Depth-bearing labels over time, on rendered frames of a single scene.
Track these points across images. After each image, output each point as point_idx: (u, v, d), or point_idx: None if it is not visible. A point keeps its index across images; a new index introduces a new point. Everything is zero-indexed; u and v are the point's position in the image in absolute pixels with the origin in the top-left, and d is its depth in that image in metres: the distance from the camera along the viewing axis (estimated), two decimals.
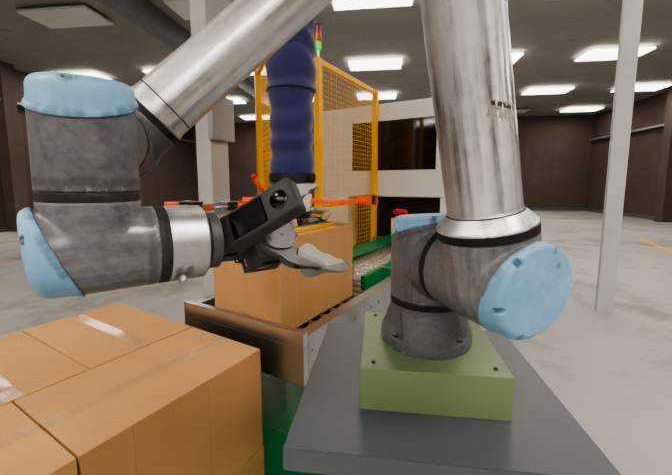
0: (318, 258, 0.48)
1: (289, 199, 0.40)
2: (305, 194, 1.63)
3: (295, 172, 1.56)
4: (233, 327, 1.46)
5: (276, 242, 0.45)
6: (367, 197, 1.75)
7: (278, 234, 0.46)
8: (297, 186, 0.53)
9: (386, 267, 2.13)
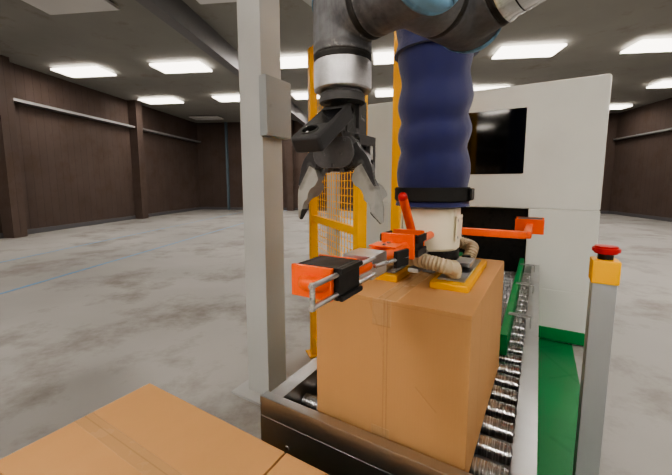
0: (304, 185, 0.56)
1: (300, 134, 0.46)
2: (459, 221, 1.01)
3: (453, 187, 0.94)
4: (360, 459, 0.84)
5: None
6: (537, 222, 1.14)
7: (324, 151, 0.53)
8: (372, 191, 0.50)
9: (519, 316, 1.51)
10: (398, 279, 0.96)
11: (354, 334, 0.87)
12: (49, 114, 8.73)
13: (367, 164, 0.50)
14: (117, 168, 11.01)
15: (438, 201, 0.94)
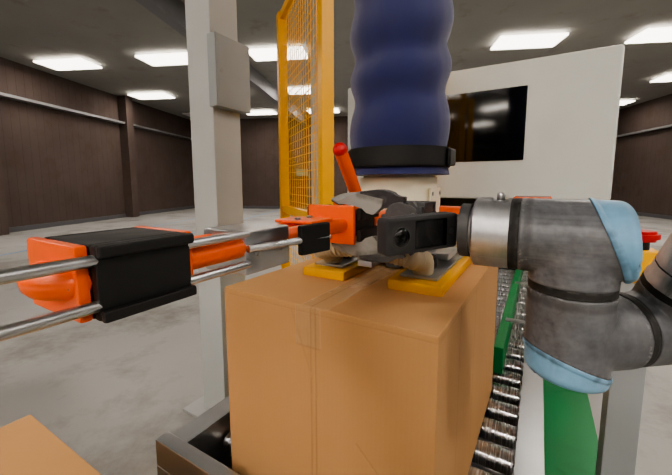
0: (362, 200, 0.51)
1: (392, 231, 0.41)
2: (434, 196, 0.72)
3: (424, 145, 0.66)
4: None
5: (406, 209, 0.47)
6: None
7: None
8: (355, 253, 0.52)
9: (519, 323, 1.22)
10: (346, 276, 0.68)
11: (272, 358, 0.59)
12: (33, 108, 8.45)
13: (378, 259, 0.50)
14: (106, 165, 10.72)
15: (402, 165, 0.66)
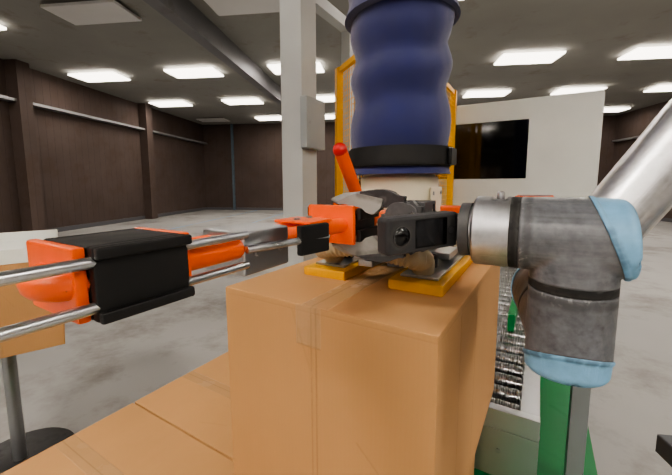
0: (362, 199, 0.51)
1: (392, 231, 0.41)
2: (435, 195, 0.72)
3: (424, 144, 0.65)
4: None
5: (406, 209, 0.47)
6: None
7: None
8: (355, 252, 0.52)
9: None
10: (347, 276, 0.68)
11: (273, 358, 0.59)
12: (65, 117, 9.02)
13: (378, 258, 0.50)
14: (128, 169, 11.30)
15: (403, 165, 0.66)
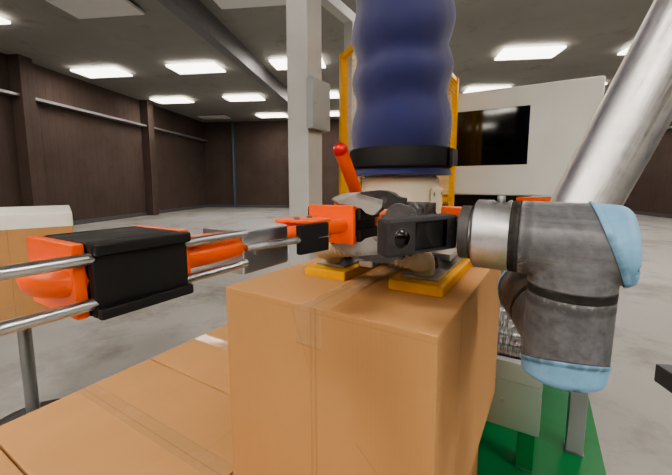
0: (362, 200, 0.51)
1: (392, 232, 0.41)
2: (436, 196, 0.72)
3: (425, 145, 0.65)
4: None
5: (406, 210, 0.47)
6: (546, 201, 0.84)
7: None
8: (354, 253, 0.52)
9: None
10: (347, 276, 0.68)
11: (273, 358, 0.59)
12: (67, 113, 9.06)
13: (378, 259, 0.50)
14: (129, 166, 11.33)
15: (403, 165, 0.66)
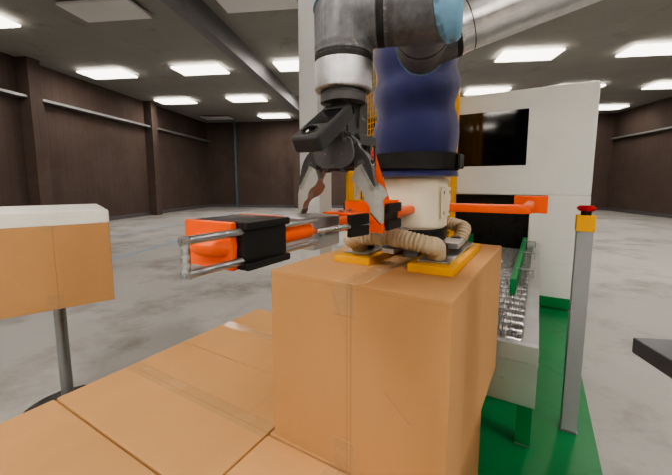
0: (305, 185, 0.56)
1: (300, 134, 0.46)
2: (446, 194, 0.85)
3: (437, 151, 0.78)
4: None
5: None
6: (540, 199, 0.97)
7: (324, 151, 0.53)
8: (372, 191, 0.50)
9: (525, 269, 1.96)
10: (371, 262, 0.80)
11: (313, 327, 0.72)
12: (73, 114, 9.18)
13: (367, 164, 0.50)
14: None
15: (419, 168, 0.78)
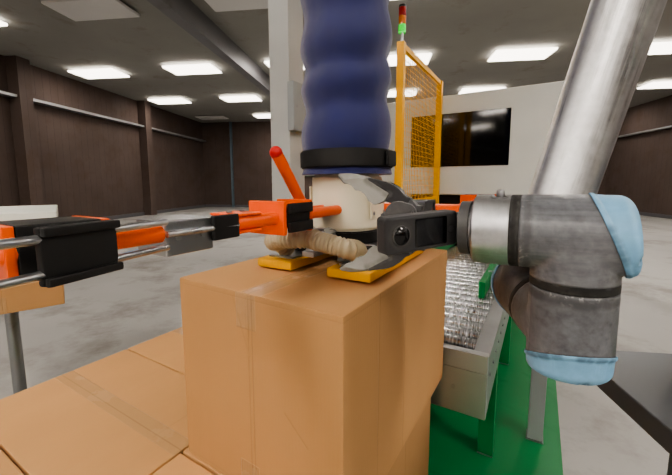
0: (368, 187, 0.50)
1: (392, 230, 0.41)
2: None
3: (361, 147, 0.73)
4: None
5: (406, 208, 0.47)
6: None
7: None
8: (363, 267, 0.52)
9: None
10: (294, 266, 0.75)
11: (218, 340, 0.66)
12: (65, 114, 9.13)
13: (387, 264, 0.50)
14: (127, 166, 11.41)
15: (342, 166, 0.73)
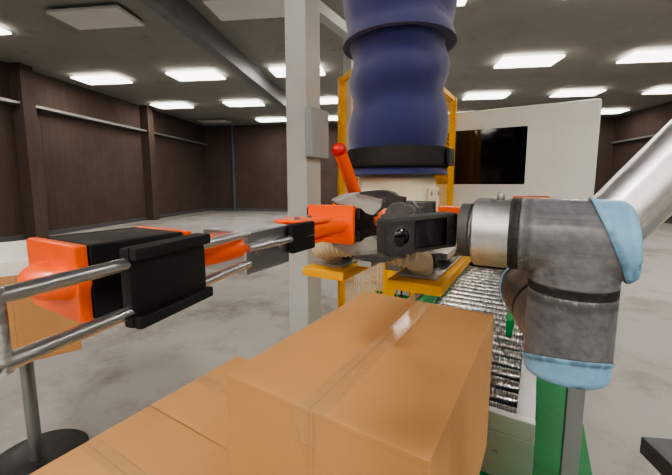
0: (361, 200, 0.51)
1: (391, 231, 0.41)
2: (433, 195, 0.72)
3: (422, 145, 0.66)
4: None
5: (406, 209, 0.47)
6: None
7: None
8: (354, 252, 0.52)
9: None
10: (345, 276, 0.68)
11: (272, 449, 0.61)
12: (67, 120, 9.08)
13: (378, 258, 0.50)
14: None
15: (401, 165, 0.66)
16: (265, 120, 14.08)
